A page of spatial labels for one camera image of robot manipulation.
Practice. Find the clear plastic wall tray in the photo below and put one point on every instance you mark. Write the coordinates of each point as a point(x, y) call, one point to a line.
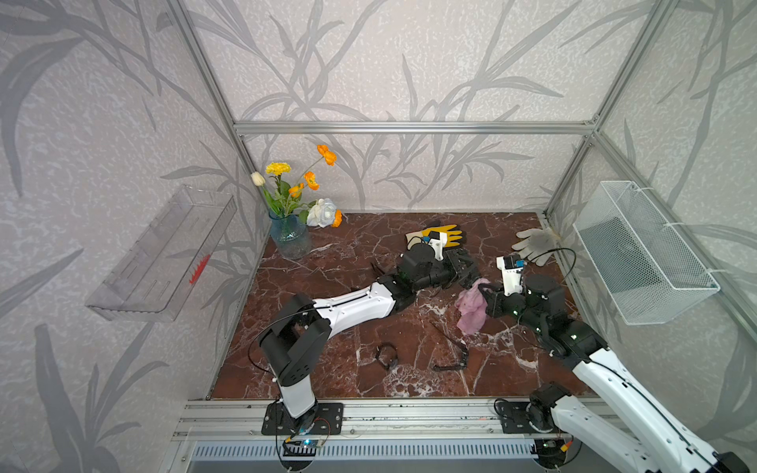
point(157, 275)

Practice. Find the aluminium frame crossbar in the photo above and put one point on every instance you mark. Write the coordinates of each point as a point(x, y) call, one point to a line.
point(245, 128)

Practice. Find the white knit glove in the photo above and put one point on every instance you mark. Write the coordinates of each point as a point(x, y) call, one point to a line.
point(536, 245)

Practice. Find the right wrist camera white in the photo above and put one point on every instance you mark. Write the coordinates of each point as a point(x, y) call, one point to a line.
point(512, 269)

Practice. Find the blue glass vase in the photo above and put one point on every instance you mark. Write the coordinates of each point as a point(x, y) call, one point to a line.
point(291, 236)

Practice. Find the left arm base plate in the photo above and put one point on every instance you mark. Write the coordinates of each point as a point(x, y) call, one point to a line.
point(324, 418)

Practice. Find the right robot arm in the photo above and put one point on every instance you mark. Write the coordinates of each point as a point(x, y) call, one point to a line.
point(653, 440)

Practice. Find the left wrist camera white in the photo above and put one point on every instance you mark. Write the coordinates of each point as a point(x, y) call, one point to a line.
point(437, 241)

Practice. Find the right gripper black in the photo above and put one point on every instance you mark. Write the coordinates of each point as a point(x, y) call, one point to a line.
point(494, 300)

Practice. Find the circuit board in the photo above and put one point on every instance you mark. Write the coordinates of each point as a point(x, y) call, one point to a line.
point(553, 454)
point(300, 447)

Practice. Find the yellow black work glove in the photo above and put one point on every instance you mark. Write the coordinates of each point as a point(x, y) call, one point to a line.
point(450, 235)

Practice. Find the right circuit board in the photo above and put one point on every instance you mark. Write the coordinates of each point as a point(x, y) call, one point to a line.
point(553, 454)

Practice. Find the pink fluffy cloth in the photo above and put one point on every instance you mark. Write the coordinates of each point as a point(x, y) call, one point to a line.
point(472, 307)

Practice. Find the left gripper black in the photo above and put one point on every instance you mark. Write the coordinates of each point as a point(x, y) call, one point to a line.
point(452, 264)

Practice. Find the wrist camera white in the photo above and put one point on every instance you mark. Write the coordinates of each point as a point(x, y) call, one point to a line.
point(437, 241)
point(512, 269)

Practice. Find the artificial flower bouquet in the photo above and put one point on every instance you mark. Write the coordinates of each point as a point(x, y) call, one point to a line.
point(284, 199)

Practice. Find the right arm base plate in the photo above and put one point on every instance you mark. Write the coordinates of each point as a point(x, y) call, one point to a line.
point(514, 417)

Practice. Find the white wire mesh basket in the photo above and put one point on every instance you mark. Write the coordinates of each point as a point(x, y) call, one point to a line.
point(648, 269)

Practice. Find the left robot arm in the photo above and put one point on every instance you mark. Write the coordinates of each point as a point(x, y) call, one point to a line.
point(292, 344)

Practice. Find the left circuit board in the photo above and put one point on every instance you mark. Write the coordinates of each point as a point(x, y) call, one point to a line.
point(300, 447)

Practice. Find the aluminium front rail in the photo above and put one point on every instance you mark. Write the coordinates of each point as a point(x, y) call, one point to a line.
point(360, 418)

